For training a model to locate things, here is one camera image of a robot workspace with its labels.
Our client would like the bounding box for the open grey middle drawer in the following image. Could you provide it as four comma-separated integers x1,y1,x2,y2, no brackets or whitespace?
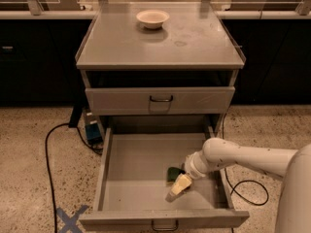
80,129,249,232

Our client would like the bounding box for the grey drawer cabinet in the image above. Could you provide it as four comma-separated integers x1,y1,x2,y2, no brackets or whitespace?
77,2,245,134

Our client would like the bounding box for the white ceramic bowl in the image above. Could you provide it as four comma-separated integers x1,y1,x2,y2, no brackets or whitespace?
136,10,169,29

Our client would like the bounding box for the black cable on left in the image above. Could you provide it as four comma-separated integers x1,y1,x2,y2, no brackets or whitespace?
44,122,104,233

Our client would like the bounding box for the dark lab bench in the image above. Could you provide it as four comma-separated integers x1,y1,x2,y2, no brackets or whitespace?
0,18,90,107

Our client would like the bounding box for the green yellow sponge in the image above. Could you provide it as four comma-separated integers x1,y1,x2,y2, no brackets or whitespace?
166,167,185,185

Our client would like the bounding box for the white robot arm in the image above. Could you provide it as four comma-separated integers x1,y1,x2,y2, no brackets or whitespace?
168,138,311,233

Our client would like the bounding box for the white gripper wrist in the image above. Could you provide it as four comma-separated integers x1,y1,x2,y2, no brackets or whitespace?
165,151,210,202

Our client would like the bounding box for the closed grey top drawer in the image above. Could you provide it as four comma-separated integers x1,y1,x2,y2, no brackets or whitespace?
86,86,235,116

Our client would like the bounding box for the blue tape cross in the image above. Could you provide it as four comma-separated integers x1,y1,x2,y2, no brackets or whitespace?
56,205,88,233

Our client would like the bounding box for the blue power box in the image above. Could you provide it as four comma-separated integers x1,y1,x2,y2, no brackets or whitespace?
84,110,103,145

